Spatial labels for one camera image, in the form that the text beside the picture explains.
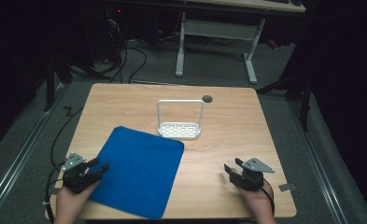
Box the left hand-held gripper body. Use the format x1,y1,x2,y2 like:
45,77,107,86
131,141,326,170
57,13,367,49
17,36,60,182
61,151,102,194

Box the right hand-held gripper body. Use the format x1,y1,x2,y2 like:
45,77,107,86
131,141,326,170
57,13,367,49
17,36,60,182
232,157,275,192

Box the blue cloth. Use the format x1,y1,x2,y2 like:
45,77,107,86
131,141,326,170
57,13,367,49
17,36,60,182
88,125,185,220

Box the white rack with handle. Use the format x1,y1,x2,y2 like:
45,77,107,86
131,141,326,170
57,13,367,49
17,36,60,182
156,99,205,139

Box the person's left hand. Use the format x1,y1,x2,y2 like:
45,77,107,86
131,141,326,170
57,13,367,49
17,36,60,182
55,180,101,224

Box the person's right hand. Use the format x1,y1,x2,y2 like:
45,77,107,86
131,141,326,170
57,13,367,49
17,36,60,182
235,181,277,224

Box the grey tape piece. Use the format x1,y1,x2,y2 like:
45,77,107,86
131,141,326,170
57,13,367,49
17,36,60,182
278,182,297,192

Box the black stand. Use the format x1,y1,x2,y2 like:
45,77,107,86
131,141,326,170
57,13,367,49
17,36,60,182
256,62,315,132
42,49,74,112

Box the white desk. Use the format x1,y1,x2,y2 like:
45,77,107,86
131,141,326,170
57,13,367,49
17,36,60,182
175,0,306,86

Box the black cable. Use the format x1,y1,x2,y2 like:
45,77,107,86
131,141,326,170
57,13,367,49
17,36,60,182
42,105,84,224
261,177,276,217

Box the black floor cables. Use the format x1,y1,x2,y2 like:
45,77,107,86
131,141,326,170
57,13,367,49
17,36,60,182
94,18,148,85

